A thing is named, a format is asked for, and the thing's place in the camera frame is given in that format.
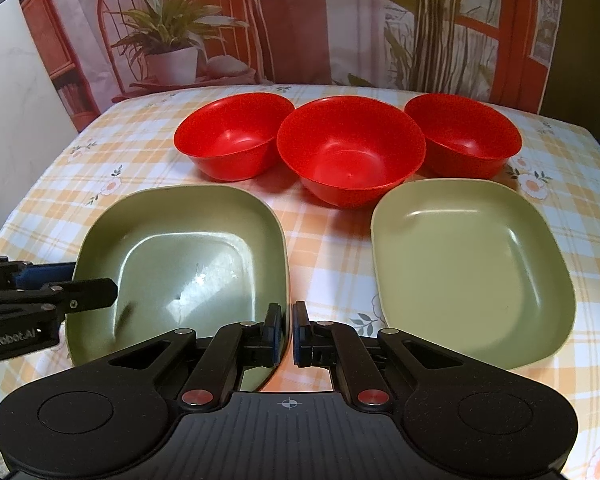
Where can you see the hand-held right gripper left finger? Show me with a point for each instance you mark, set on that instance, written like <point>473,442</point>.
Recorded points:
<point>278,334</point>

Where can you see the red plastic bowl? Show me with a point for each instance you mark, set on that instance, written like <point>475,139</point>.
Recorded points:
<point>465,135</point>
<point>230,135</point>
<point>350,155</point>

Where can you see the printed plant backdrop cloth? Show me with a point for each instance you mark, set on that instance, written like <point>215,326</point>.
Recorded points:
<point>300,20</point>

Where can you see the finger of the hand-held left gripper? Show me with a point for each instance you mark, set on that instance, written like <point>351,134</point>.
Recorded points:
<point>40,276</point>
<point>87,295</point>

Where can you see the checked floral tablecloth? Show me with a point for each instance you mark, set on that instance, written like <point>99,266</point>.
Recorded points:
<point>330,260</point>

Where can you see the green square plate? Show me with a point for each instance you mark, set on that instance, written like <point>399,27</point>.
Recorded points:
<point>470,270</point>
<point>180,260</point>

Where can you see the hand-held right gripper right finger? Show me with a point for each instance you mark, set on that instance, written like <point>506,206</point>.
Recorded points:
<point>300,335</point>

